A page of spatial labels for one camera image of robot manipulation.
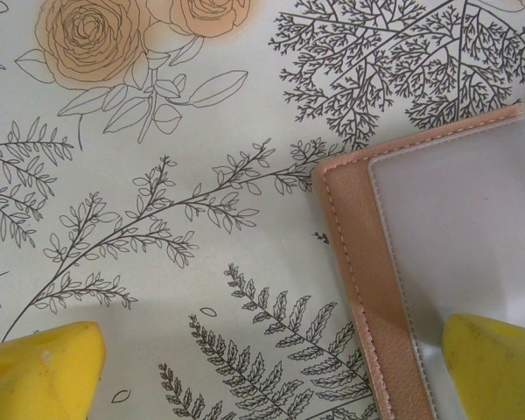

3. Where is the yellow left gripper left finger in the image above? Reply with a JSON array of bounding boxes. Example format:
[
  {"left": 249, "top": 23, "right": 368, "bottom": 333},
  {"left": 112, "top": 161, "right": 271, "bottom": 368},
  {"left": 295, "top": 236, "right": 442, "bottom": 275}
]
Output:
[{"left": 0, "top": 320, "right": 107, "bottom": 420}]

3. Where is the small brown box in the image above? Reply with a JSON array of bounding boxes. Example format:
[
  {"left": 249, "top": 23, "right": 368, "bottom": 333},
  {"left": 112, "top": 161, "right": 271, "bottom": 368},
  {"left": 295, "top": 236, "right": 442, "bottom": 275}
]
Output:
[{"left": 311, "top": 98, "right": 525, "bottom": 420}]

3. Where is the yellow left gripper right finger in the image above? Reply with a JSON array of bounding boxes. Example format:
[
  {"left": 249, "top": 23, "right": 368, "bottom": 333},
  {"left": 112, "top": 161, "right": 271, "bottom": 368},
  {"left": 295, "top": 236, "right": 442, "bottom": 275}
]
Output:
[{"left": 440, "top": 311, "right": 525, "bottom": 420}]

